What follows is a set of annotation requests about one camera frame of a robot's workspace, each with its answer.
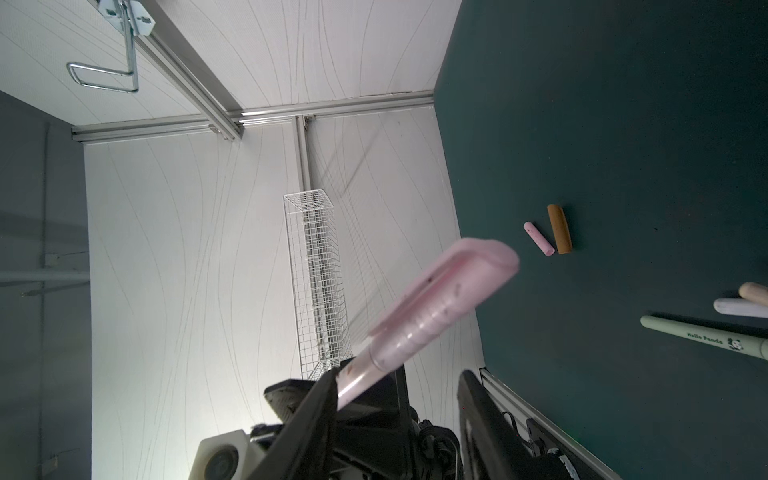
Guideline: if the white wire basket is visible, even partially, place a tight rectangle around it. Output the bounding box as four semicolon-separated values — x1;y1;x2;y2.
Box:
283;189;352;380

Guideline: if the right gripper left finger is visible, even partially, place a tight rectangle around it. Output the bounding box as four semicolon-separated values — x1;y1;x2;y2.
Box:
247;369;338;479

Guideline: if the green table mat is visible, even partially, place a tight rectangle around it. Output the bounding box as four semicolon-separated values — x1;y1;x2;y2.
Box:
435;1;767;479

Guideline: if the pink pen cap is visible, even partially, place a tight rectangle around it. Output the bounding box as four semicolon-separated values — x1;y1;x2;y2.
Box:
523;221;556;257

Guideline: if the yellow beige pen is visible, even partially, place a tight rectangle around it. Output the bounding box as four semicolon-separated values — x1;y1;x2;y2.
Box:
738;282;768;307

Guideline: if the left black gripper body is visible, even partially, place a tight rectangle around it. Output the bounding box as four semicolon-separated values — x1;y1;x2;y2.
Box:
262;368;462;479

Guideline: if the pale pink white pen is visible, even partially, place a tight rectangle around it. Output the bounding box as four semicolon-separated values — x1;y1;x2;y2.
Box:
337;238;520;410

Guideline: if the metal U-bolt clamp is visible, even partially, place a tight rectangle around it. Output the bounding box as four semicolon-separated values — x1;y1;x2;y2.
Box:
66;1;156;94

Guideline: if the aluminium crossbar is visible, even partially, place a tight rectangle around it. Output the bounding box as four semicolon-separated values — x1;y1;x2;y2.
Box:
89;0;244;142

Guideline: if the light green pen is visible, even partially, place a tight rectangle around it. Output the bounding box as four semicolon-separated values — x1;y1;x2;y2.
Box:
640;315;767;360

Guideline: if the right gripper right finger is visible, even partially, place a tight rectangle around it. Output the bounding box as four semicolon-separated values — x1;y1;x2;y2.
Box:
457;370;540;479

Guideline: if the brown pen cap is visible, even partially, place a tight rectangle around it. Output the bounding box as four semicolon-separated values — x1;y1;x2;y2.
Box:
547;204;573;255

